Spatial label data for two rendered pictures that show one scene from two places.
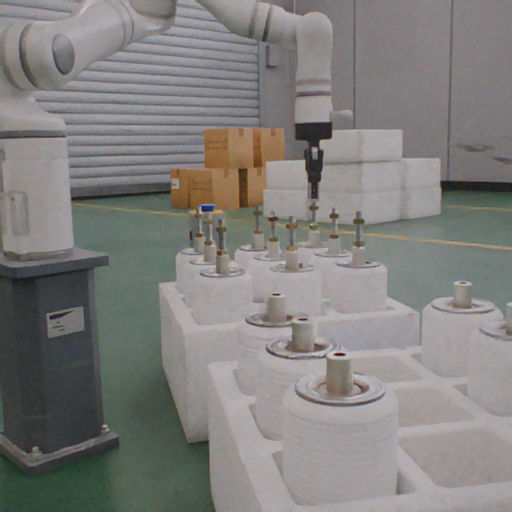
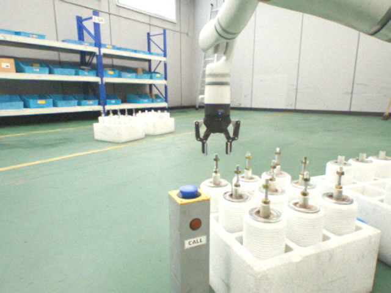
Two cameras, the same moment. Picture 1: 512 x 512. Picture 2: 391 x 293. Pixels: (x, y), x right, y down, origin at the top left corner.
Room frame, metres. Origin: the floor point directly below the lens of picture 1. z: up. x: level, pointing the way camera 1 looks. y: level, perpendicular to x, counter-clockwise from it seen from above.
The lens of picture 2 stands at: (1.56, 0.64, 0.53)
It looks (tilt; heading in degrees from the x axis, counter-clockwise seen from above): 12 degrees down; 259
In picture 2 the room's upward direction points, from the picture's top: straight up
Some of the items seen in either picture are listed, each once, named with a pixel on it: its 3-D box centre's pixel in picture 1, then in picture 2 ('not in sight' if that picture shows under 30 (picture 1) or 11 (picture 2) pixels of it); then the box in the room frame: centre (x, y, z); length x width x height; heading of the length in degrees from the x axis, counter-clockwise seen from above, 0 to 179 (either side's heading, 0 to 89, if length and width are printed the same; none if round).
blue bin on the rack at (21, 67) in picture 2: not in sight; (30, 68); (3.35, -4.33, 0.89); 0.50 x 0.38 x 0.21; 133
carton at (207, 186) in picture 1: (214, 189); not in sight; (5.06, 0.29, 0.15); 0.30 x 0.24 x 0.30; 41
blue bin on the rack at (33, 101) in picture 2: not in sight; (34, 101); (3.33, -4.30, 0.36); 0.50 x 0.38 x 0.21; 133
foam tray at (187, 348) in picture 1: (275, 342); (268, 241); (1.20, -0.04, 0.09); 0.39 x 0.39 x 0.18; 13
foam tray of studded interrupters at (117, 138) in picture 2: not in sight; (120, 130); (1.84, -2.47, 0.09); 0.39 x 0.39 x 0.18; 49
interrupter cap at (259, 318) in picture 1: (276, 319); not in sight; (0.76, -0.02, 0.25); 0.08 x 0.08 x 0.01
